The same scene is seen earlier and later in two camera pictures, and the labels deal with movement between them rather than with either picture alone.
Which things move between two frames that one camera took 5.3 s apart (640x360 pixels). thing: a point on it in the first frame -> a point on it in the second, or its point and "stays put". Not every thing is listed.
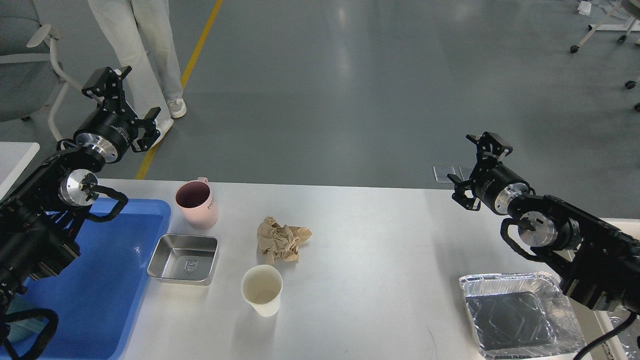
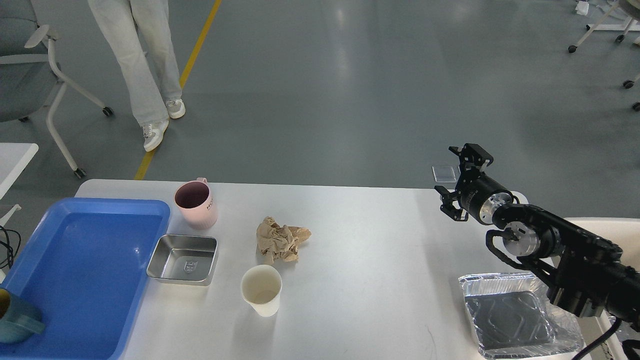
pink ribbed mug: [197, 204] stays put
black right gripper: [494, 185] -> [477, 194]
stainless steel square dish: [185, 258] stays put
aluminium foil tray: [522, 315] stays put
